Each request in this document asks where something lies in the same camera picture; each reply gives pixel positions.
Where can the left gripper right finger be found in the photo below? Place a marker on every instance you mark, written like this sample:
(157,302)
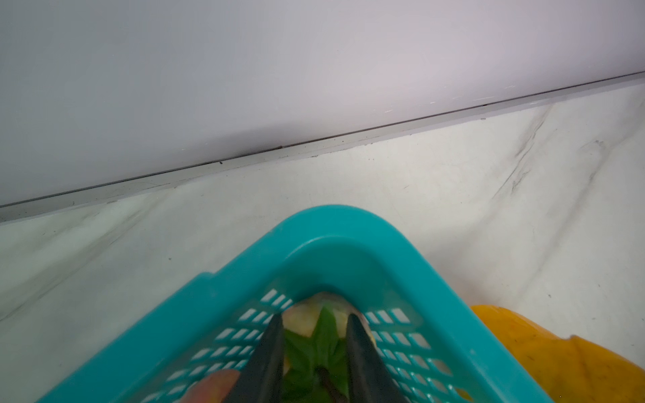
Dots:
(369,380)

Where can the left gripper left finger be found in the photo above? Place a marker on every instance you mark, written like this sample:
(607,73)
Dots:
(261,379)

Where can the red fake strawberry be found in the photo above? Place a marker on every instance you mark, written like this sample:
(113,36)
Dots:
(315,364)

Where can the orange fake pear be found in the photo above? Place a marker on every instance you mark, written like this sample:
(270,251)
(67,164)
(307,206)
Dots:
(568,370)

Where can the red fake apple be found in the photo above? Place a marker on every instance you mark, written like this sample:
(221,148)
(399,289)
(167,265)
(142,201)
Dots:
(212,389)

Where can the teal plastic basket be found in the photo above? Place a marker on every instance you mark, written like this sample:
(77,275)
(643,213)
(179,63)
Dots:
(315,269)

